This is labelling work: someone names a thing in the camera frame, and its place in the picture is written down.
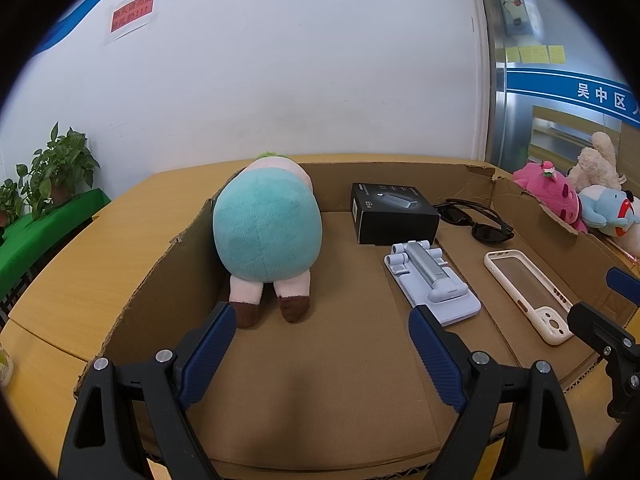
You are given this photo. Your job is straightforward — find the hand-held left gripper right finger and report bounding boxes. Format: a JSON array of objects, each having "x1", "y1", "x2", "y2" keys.
[{"x1": 407, "y1": 304, "x2": 586, "y2": 480}]

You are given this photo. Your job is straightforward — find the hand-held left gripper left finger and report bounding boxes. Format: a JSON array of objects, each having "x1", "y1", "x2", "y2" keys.
[{"x1": 57, "y1": 301, "x2": 237, "y2": 480}]

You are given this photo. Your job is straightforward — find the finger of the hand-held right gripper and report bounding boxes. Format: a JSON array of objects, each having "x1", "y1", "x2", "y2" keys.
[
  {"x1": 606, "y1": 267, "x2": 640, "y2": 306},
  {"x1": 567, "y1": 300, "x2": 640, "y2": 421}
]

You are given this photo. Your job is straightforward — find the white phone case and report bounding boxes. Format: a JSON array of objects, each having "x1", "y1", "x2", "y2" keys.
[{"x1": 483, "y1": 250, "x2": 576, "y2": 346}]

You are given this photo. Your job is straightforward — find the white folding phone stand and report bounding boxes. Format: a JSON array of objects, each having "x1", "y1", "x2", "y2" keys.
[{"x1": 384, "y1": 240, "x2": 482, "y2": 328}]

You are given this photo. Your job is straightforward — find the brown cardboard box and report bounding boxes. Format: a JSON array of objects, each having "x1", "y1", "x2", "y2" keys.
[{"x1": 72, "y1": 160, "x2": 640, "y2": 476}]

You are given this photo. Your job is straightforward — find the black sunglasses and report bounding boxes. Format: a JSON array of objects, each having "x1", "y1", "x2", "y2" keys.
[{"x1": 432, "y1": 199, "x2": 516, "y2": 246}]

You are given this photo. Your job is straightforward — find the black product box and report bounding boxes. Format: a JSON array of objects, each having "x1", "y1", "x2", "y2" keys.
[{"x1": 350, "y1": 182, "x2": 441, "y2": 245}]

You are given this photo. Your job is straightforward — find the blue white plush toy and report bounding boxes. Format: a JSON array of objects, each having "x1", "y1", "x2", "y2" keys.
[{"x1": 577, "y1": 185, "x2": 640, "y2": 253}]

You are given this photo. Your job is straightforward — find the pink plush toy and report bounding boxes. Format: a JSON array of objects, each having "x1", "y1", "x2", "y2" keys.
[{"x1": 512, "y1": 160, "x2": 590, "y2": 235}]

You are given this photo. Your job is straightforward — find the cream plush bunny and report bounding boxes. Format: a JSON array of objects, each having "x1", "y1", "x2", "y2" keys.
[{"x1": 567, "y1": 131, "x2": 626, "y2": 193}]

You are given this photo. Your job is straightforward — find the plush pig with teal pants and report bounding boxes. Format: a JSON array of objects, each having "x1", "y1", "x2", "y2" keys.
[{"x1": 212, "y1": 151, "x2": 323, "y2": 330}]

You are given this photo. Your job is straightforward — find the blue door banner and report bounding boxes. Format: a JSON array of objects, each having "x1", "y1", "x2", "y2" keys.
[{"x1": 505, "y1": 67, "x2": 640, "y2": 128}]

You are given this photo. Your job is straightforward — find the large potted green plant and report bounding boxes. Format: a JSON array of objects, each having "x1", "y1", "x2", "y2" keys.
[{"x1": 15, "y1": 121, "x2": 101, "y2": 221}]

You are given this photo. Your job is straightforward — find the small potted green plant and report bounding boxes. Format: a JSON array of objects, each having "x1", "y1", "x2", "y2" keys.
[{"x1": 0, "y1": 178, "x2": 26, "y2": 233}]

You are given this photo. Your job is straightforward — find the cartoon sheep poster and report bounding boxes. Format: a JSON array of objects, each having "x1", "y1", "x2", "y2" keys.
[{"x1": 495, "y1": 0, "x2": 536, "y2": 36}]

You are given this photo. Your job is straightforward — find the glass door with metal frame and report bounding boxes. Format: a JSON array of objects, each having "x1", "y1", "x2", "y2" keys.
[{"x1": 475, "y1": 0, "x2": 640, "y2": 181}]

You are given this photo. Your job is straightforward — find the red wall notice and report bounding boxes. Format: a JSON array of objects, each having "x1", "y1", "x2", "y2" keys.
[{"x1": 104, "y1": 0, "x2": 160, "y2": 46}]

